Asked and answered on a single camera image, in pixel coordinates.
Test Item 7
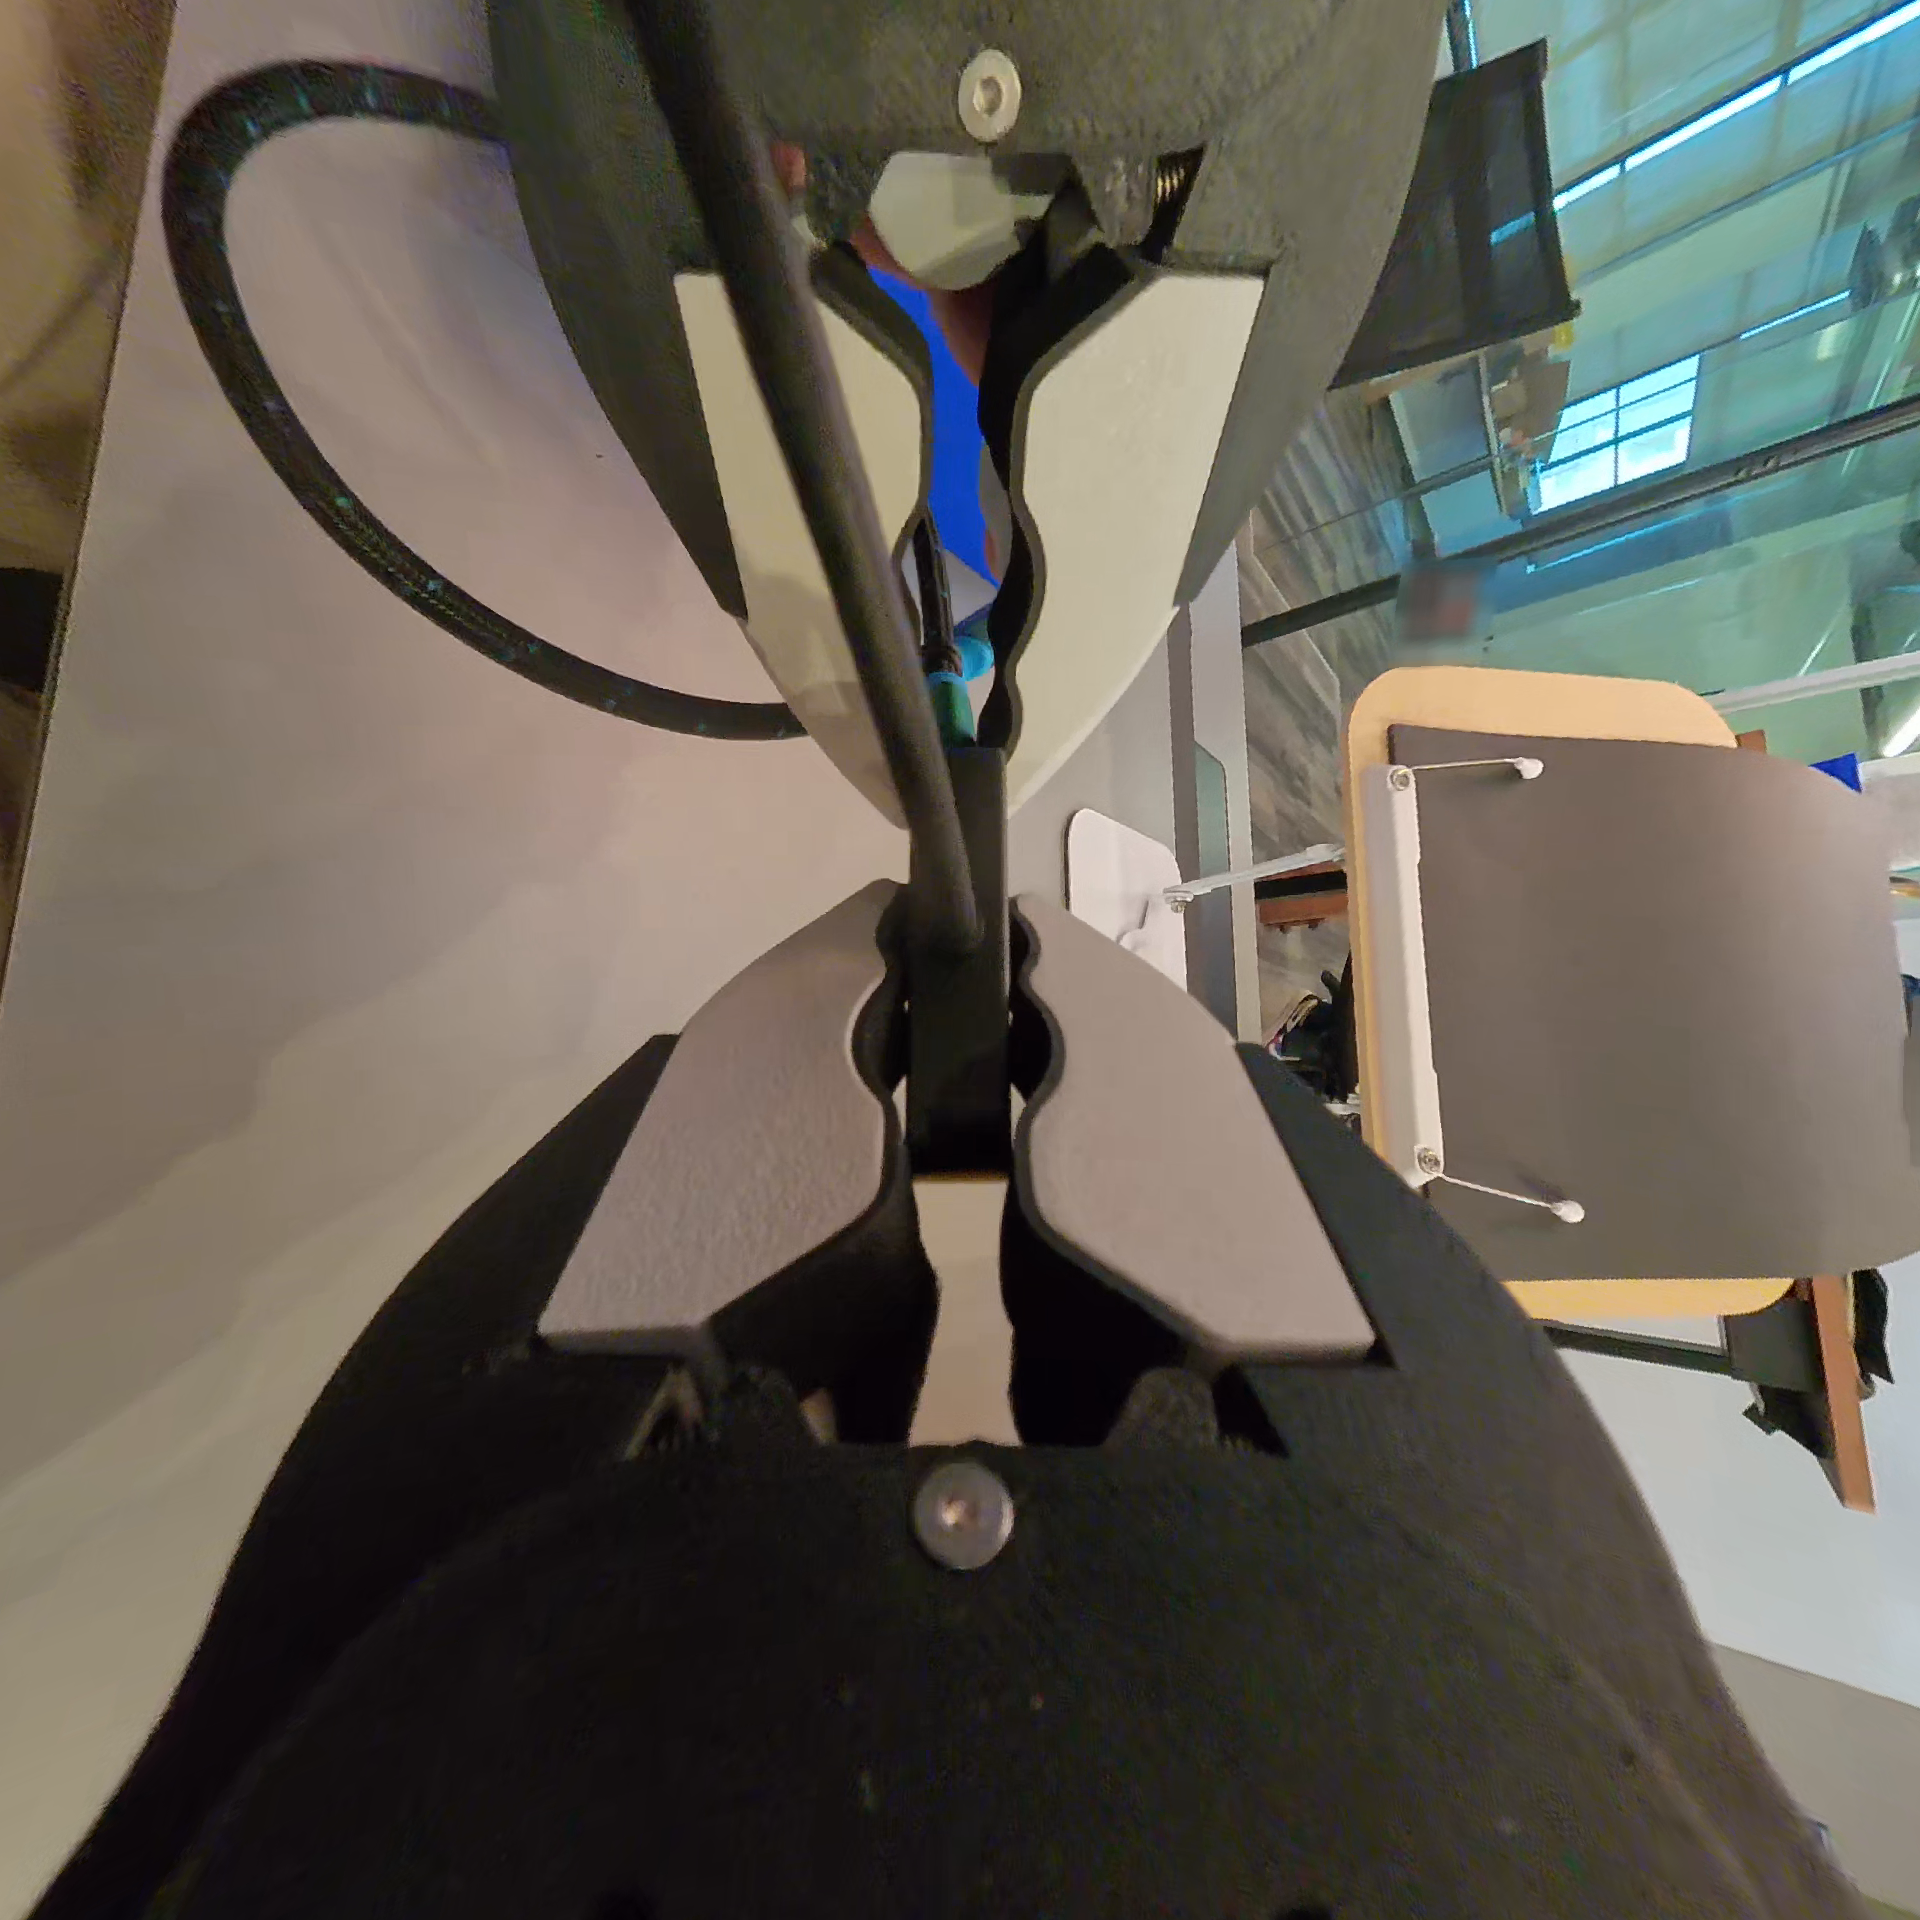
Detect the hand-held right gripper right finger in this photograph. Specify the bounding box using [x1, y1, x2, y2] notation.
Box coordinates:
[995, 892, 1383, 1372]

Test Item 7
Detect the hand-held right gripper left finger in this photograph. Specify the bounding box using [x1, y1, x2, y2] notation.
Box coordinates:
[534, 881, 935, 1360]

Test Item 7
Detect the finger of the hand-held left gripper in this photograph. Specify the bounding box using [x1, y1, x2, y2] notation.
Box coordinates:
[974, 247, 1273, 820]
[672, 245, 943, 834]

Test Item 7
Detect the black braided usb cable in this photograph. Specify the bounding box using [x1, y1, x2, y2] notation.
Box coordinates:
[163, 61, 998, 750]

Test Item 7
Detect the blue cloth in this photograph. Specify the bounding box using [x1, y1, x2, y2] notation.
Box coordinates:
[868, 260, 1003, 587]

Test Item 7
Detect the black screen panel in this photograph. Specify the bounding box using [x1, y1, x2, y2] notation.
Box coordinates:
[1328, 37, 1580, 395]

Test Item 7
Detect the black office chair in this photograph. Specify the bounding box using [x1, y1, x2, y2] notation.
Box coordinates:
[1274, 968, 1360, 1113]

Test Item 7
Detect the grey partition panel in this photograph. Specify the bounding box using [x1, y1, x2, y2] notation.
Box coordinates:
[1171, 547, 1262, 1051]

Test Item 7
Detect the white rounded board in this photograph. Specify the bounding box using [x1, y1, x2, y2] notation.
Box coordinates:
[1065, 807, 1198, 992]

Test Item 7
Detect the white mounting bar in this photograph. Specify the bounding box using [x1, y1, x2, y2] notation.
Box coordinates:
[1350, 756, 1590, 1223]

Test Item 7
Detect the light wooden table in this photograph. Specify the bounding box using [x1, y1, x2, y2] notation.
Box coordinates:
[1344, 666, 1801, 1323]

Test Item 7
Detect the black mat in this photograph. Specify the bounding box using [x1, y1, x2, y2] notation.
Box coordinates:
[1389, 722, 1920, 1276]

